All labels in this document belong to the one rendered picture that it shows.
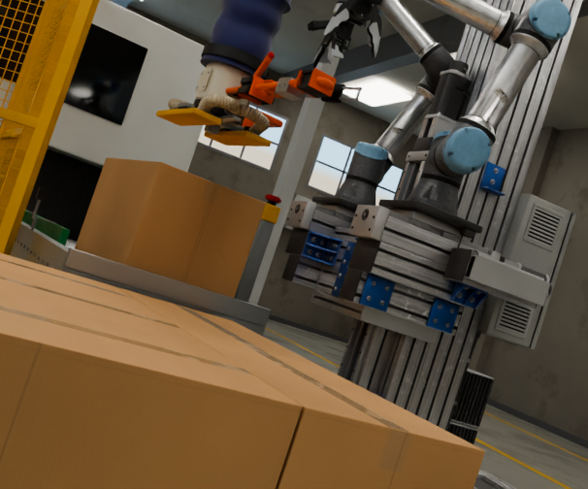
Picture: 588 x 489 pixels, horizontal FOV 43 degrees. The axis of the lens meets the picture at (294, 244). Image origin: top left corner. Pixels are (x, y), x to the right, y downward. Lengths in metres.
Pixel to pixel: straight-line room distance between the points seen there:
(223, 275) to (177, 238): 0.21
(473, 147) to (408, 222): 0.27
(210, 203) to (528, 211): 1.02
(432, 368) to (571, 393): 7.33
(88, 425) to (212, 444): 0.19
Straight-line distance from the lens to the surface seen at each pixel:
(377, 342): 2.37
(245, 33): 2.54
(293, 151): 5.70
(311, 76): 2.01
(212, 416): 1.14
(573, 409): 9.63
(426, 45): 2.74
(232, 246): 2.52
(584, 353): 9.70
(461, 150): 2.03
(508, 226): 2.52
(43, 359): 1.05
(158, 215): 2.41
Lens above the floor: 0.72
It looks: 3 degrees up
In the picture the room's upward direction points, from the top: 18 degrees clockwise
